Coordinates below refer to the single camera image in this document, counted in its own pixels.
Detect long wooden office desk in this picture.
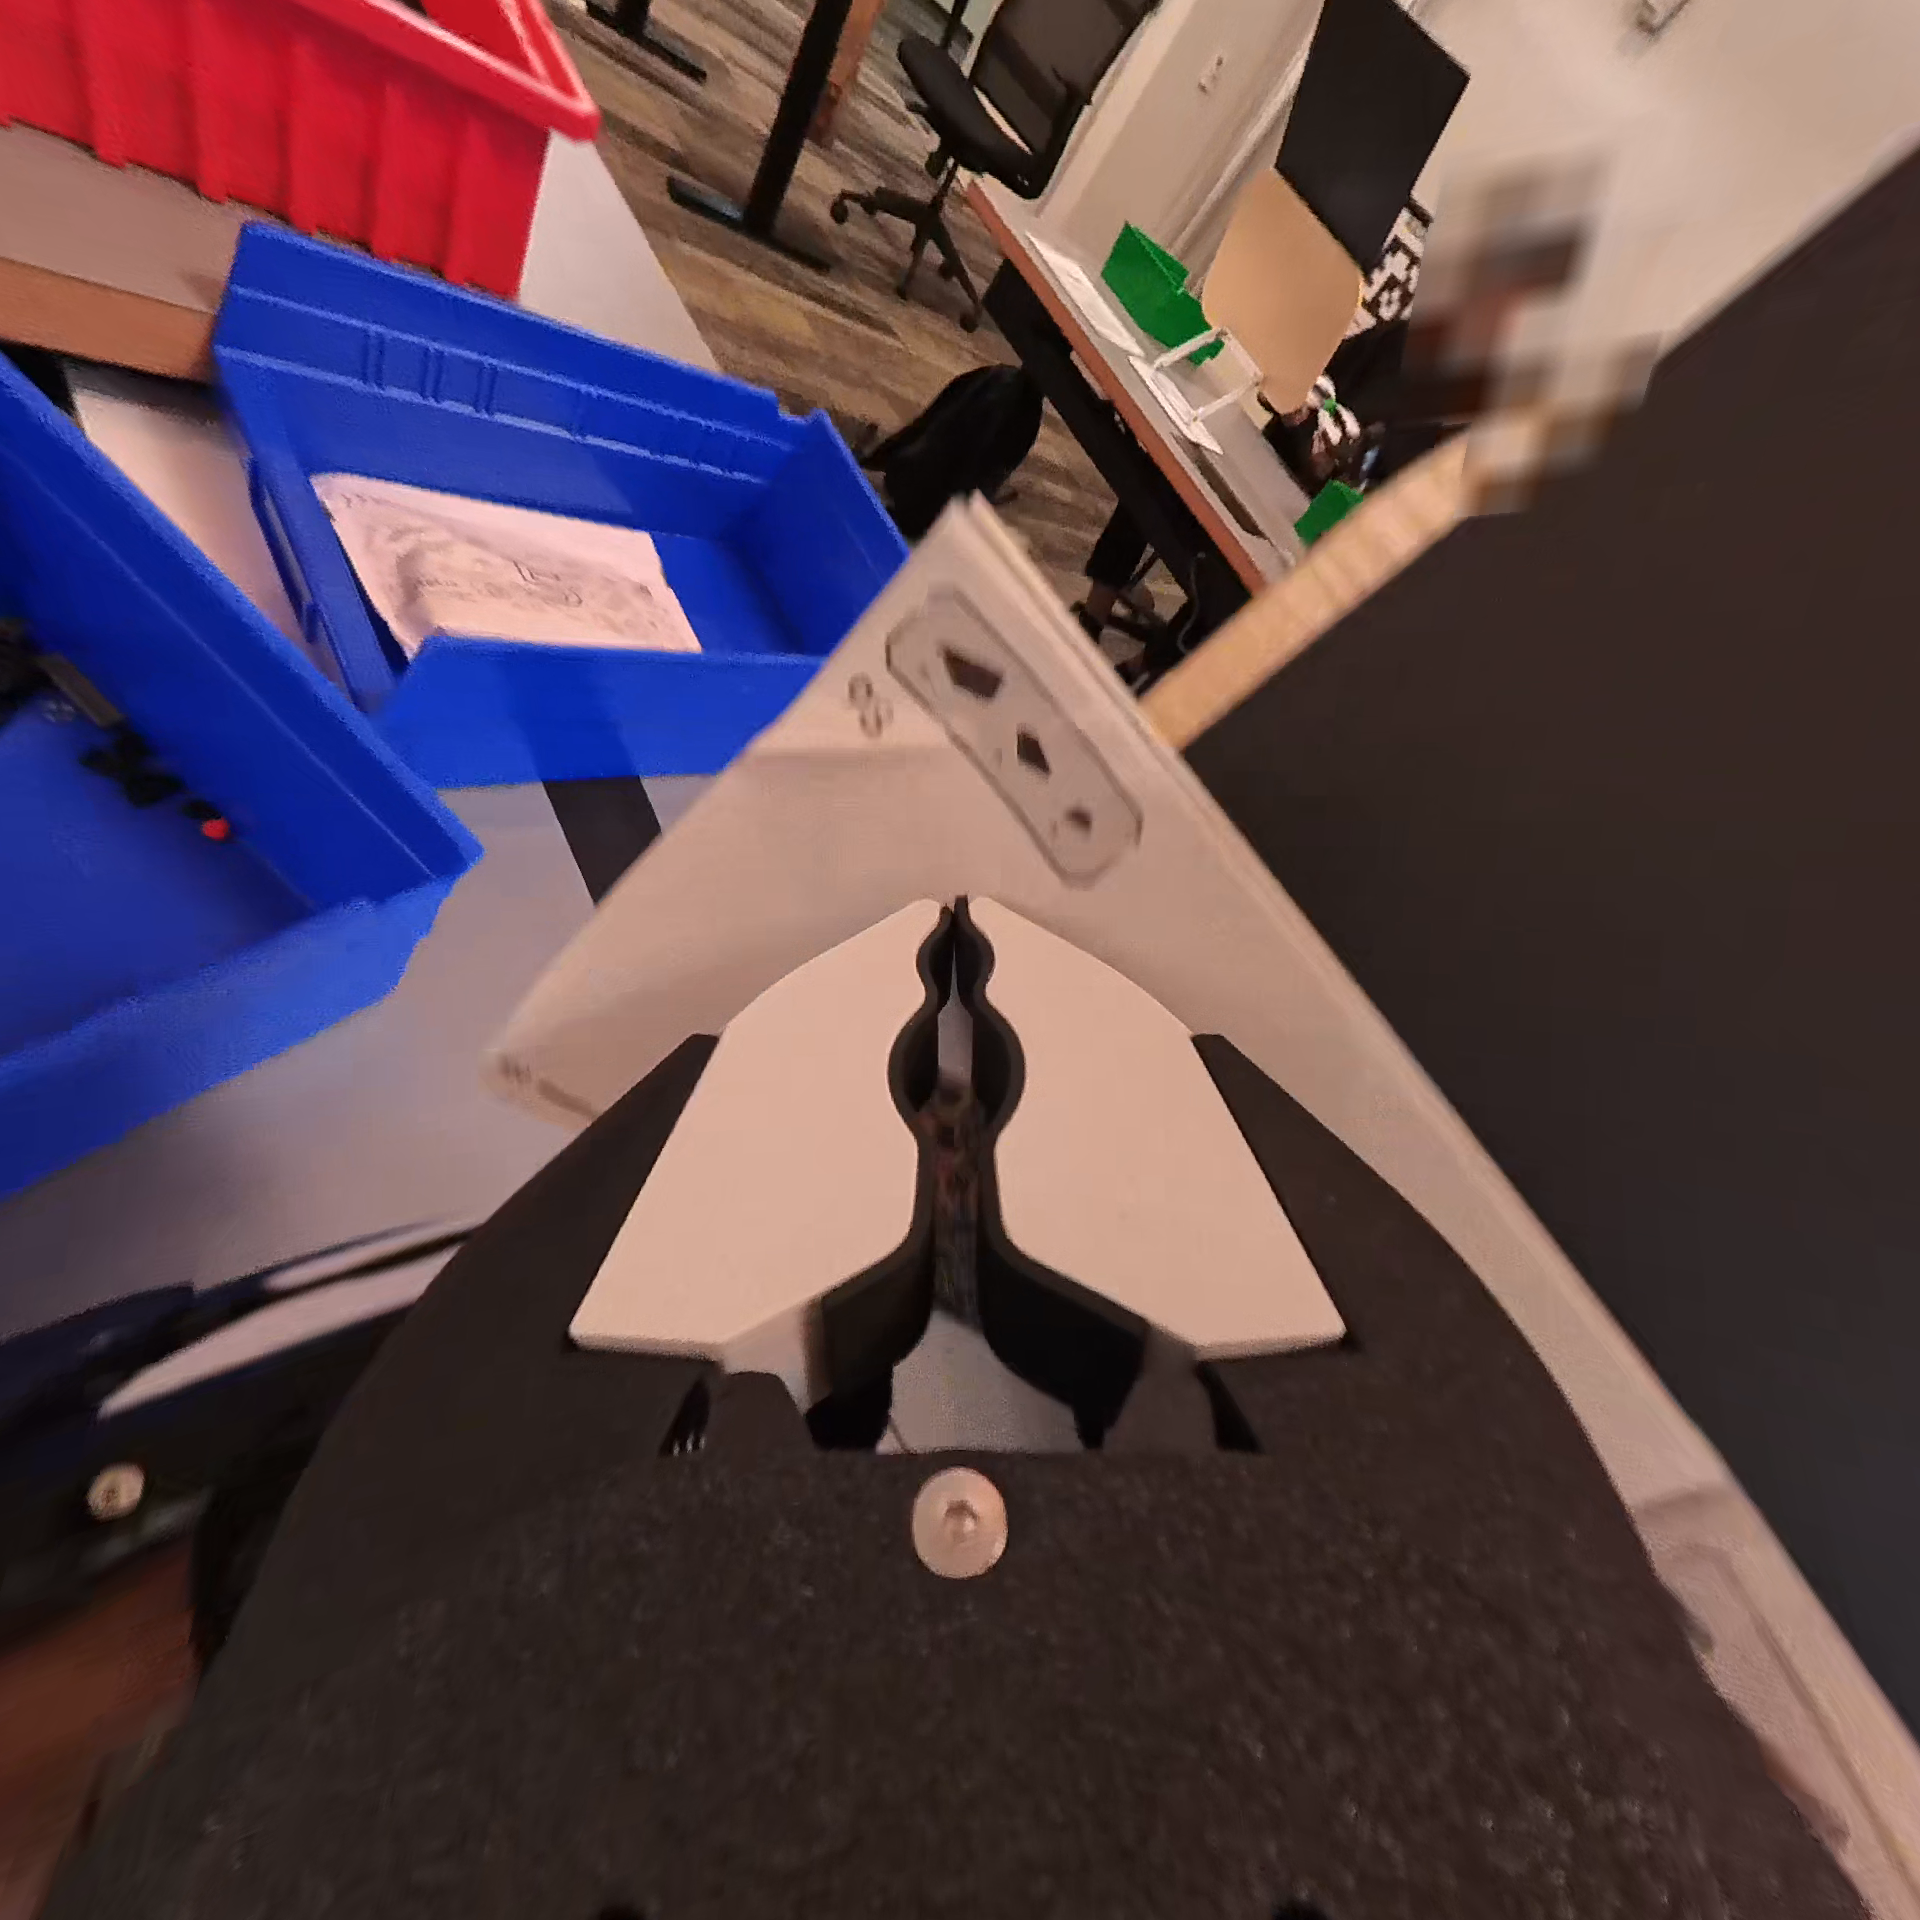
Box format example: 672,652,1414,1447
957,176,1325,652

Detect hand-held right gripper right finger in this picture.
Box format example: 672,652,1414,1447
961,897,1354,1449

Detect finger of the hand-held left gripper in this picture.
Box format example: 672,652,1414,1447
100,1262,456,1419

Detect small loose lego pieces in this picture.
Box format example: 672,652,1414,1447
79,731,239,848

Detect instruction booklet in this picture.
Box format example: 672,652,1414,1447
486,494,1920,1858

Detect black backpack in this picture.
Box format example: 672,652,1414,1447
863,365,1042,544

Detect black office chair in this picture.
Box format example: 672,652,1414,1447
827,0,1157,330

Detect red plastic bin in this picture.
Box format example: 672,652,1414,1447
0,0,604,300

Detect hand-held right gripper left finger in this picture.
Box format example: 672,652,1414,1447
566,897,961,1409

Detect wooden standing desk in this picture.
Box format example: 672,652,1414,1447
588,0,886,270

